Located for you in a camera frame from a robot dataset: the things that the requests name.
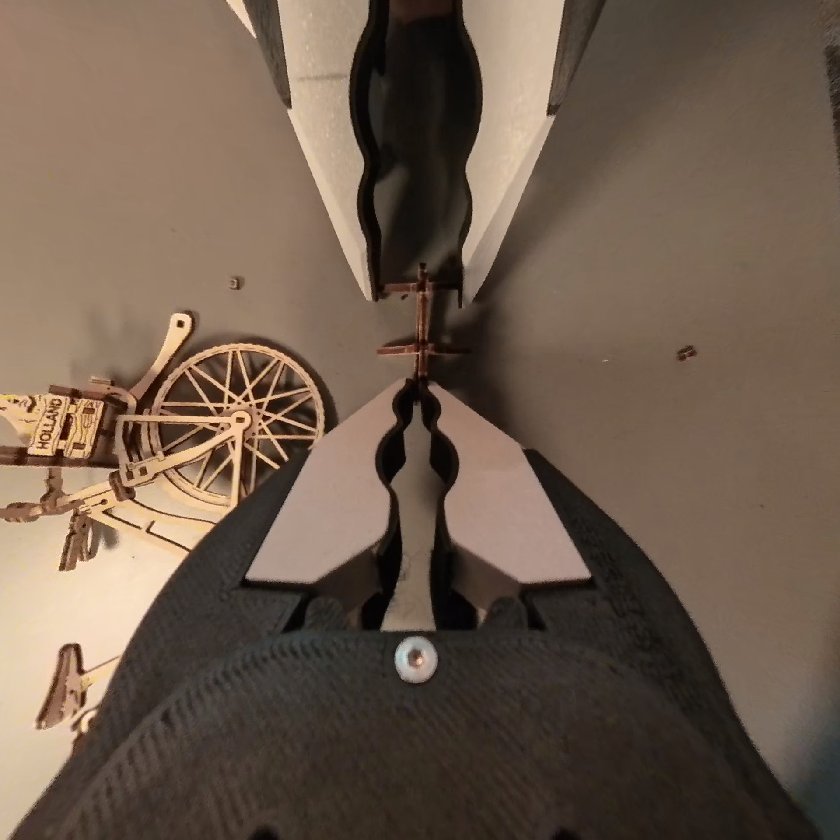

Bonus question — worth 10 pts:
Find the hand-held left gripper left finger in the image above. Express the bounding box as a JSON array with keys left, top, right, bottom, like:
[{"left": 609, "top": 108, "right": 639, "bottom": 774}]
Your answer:
[{"left": 245, "top": 382, "right": 417, "bottom": 629}]

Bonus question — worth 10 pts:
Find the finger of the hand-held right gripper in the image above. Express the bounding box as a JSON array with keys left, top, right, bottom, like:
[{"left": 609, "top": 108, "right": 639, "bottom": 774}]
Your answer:
[
  {"left": 451, "top": 0, "right": 569, "bottom": 309},
  {"left": 274, "top": 0, "right": 389, "bottom": 303}
]

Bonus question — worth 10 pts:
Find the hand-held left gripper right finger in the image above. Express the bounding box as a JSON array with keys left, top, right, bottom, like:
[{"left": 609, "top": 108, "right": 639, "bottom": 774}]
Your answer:
[{"left": 425, "top": 382, "right": 595, "bottom": 610}]

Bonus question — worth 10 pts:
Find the thin brown wooden rod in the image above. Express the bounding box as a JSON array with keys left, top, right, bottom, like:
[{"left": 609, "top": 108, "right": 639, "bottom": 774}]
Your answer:
[{"left": 415, "top": 262, "right": 435, "bottom": 396}]

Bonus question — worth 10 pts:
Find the small brown wooden tower model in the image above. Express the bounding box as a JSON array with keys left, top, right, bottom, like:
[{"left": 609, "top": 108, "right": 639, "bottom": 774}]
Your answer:
[{"left": 377, "top": 262, "right": 471, "bottom": 382}]

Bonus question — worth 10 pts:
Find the pale wooden bicycle model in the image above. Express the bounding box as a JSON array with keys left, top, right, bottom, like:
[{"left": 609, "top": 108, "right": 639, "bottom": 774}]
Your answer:
[{"left": 0, "top": 311, "right": 329, "bottom": 739}]

